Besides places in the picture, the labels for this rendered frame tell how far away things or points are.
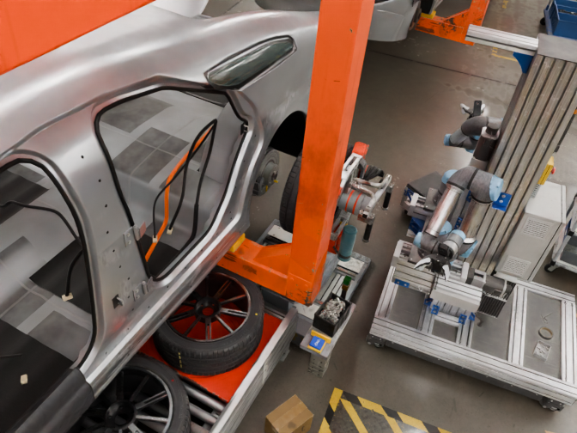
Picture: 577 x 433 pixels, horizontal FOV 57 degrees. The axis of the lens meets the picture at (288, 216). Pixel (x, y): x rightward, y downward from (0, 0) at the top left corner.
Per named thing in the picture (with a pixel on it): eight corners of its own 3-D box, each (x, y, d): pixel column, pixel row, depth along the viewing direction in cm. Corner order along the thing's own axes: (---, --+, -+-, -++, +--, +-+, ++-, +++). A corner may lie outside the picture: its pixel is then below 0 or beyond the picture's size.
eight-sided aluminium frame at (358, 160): (349, 204, 372) (361, 139, 335) (357, 207, 370) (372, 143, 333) (315, 253, 335) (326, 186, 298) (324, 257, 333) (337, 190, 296)
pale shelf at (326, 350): (330, 295, 331) (331, 293, 329) (355, 307, 326) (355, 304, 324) (299, 347, 302) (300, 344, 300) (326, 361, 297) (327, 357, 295)
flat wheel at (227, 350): (174, 277, 351) (172, 253, 335) (272, 296, 346) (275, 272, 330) (135, 363, 303) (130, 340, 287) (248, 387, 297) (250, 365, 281)
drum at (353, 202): (341, 198, 344) (344, 181, 335) (372, 210, 338) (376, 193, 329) (332, 210, 335) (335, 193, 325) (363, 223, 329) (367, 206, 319)
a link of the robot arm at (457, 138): (465, 131, 298) (442, 149, 347) (485, 133, 297) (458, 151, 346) (468, 111, 299) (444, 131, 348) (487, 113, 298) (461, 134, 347)
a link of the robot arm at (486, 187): (449, 240, 304) (480, 163, 267) (474, 252, 298) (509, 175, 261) (440, 252, 296) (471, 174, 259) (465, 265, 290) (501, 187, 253)
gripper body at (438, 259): (442, 277, 248) (452, 263, 256) (445, 264, 243) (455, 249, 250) (427, 271, 252) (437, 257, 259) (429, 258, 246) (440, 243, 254)
